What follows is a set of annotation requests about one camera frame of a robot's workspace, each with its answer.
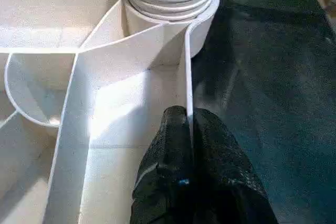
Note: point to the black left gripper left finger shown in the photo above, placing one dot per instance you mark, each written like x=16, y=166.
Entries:
x=168, y=171

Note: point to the black work mat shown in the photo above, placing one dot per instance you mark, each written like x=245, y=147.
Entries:
x=262, y=90

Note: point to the white plastic table top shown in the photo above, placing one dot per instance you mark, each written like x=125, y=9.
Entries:
x=52, y=11

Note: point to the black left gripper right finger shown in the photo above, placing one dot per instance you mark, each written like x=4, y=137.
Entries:
x=225, y=182

